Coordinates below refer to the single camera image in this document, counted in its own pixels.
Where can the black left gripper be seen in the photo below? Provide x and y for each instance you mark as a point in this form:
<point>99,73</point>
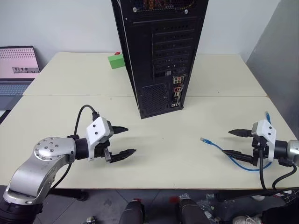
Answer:
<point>101,151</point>

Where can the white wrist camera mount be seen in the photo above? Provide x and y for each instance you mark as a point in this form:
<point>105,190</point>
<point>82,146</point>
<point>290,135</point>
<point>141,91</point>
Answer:
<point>266,130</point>
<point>97,130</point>

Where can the black computer tower case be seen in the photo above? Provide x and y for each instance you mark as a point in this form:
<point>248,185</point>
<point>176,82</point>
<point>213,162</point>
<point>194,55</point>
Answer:
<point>161,46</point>

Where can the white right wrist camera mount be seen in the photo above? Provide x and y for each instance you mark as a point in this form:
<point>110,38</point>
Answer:
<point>266,130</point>

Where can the green box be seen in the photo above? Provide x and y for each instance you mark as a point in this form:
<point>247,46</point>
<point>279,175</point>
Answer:
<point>116,61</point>

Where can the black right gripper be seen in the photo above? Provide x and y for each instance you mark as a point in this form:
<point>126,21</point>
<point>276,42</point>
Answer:
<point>258,149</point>

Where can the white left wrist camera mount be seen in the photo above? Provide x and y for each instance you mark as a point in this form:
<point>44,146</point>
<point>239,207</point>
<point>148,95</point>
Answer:
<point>97,130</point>

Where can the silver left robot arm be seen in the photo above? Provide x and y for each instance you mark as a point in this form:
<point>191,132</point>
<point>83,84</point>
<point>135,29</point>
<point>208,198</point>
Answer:
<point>25,172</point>

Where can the small white floor object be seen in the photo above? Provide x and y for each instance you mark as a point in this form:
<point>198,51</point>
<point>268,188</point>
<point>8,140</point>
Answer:
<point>258,198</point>

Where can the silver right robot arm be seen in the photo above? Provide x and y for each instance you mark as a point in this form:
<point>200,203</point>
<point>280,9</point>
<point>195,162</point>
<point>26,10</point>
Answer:
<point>290,149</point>

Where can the white shoe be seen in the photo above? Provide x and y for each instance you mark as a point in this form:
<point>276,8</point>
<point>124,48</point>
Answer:
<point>247,219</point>

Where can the open laptop with pink screen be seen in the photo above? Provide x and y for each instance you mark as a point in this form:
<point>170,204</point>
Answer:
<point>16,63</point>

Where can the grey partition panel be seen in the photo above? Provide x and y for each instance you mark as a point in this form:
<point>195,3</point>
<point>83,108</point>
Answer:
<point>278,70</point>

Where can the dark rounded shape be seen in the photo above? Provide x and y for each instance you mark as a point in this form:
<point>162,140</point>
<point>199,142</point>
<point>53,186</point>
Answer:
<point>191,212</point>
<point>133,212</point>

